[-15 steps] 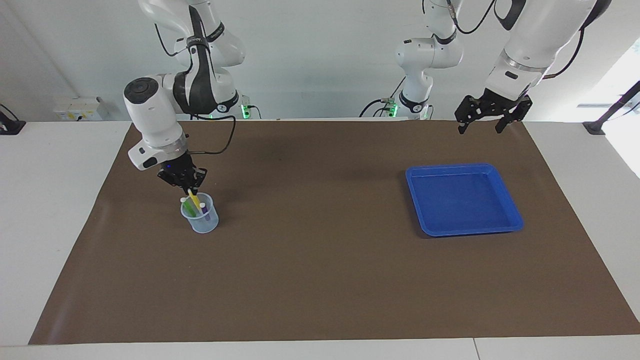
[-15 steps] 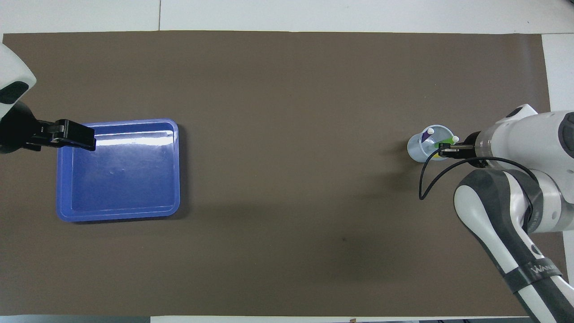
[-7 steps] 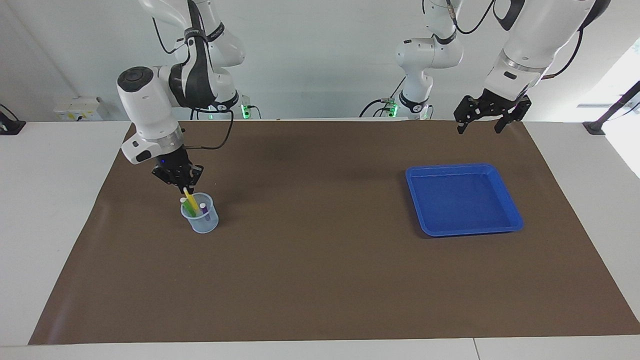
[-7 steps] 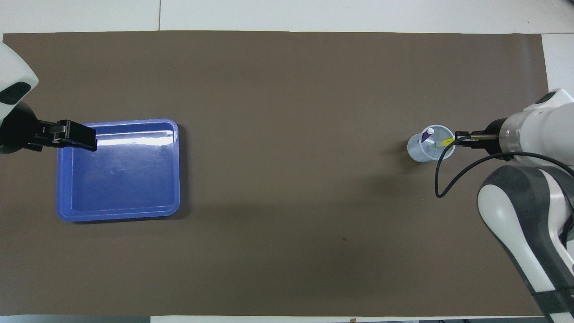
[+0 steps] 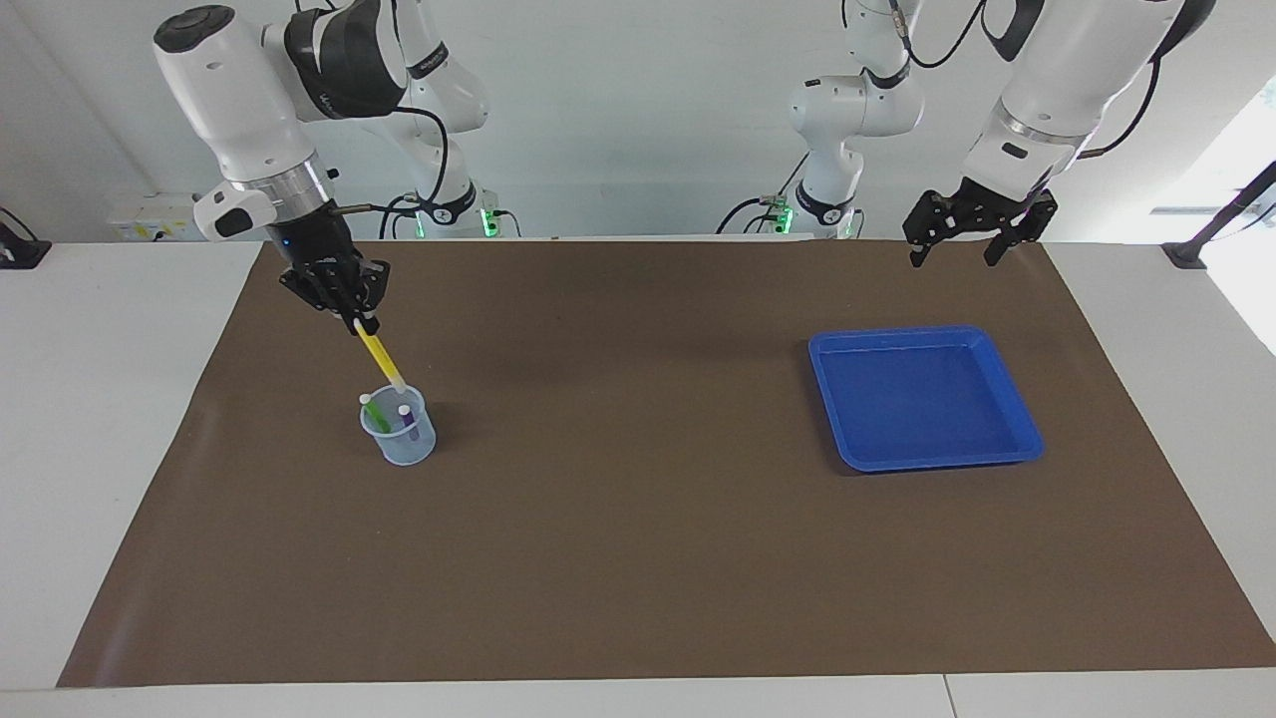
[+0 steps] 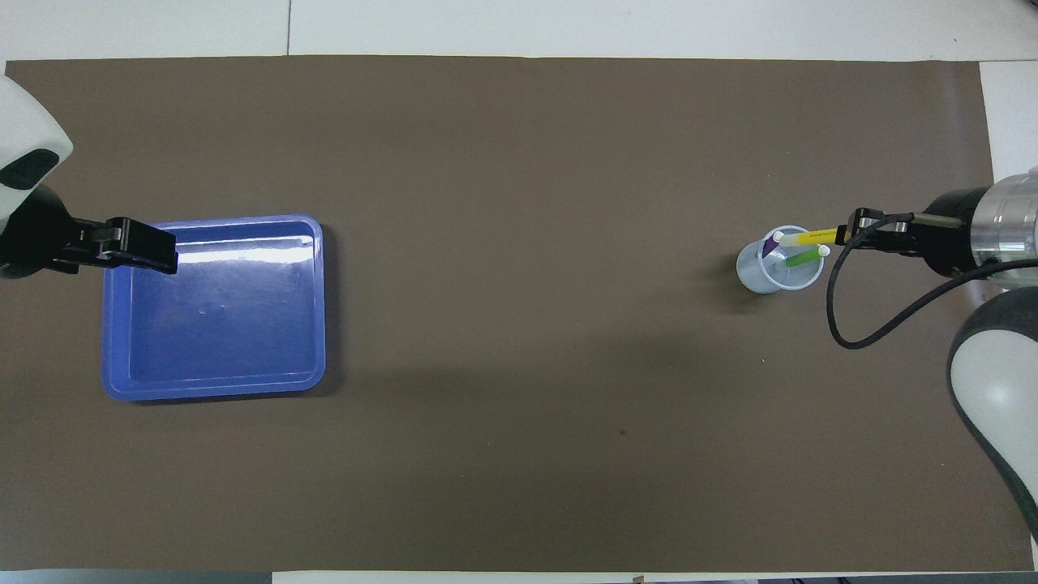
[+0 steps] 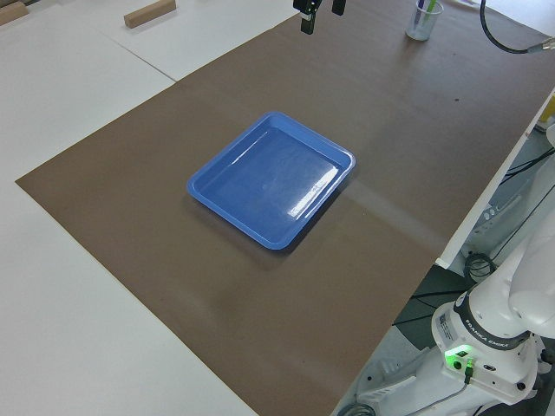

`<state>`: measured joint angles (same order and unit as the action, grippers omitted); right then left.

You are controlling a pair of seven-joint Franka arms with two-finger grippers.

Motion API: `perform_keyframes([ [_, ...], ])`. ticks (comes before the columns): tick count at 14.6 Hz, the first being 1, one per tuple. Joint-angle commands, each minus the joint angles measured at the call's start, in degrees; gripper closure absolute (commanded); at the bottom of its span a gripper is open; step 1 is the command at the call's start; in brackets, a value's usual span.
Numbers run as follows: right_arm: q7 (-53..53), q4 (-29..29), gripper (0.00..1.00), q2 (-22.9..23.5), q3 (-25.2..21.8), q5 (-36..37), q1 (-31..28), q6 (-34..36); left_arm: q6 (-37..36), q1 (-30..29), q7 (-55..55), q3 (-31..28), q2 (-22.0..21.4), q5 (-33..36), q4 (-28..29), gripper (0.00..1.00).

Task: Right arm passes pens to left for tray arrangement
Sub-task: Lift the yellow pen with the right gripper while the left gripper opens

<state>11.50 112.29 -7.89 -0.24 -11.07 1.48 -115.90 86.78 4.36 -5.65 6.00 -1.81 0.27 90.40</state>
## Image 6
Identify brown table mat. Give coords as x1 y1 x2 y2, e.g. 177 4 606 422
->
0 55 1021 573

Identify translucent blue plastic cup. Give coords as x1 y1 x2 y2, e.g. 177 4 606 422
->
736 225 826 294

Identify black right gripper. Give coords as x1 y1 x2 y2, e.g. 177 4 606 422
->
843 188 986 279

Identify blue plastic tray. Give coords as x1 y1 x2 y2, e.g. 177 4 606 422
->
101 214 327 403

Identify green highlighter pen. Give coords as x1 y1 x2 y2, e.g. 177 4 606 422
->
774 246 832 271

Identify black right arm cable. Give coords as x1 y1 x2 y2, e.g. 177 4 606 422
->
826 213 1038 350

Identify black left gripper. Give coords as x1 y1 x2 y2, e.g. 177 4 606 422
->
0 185 179 281

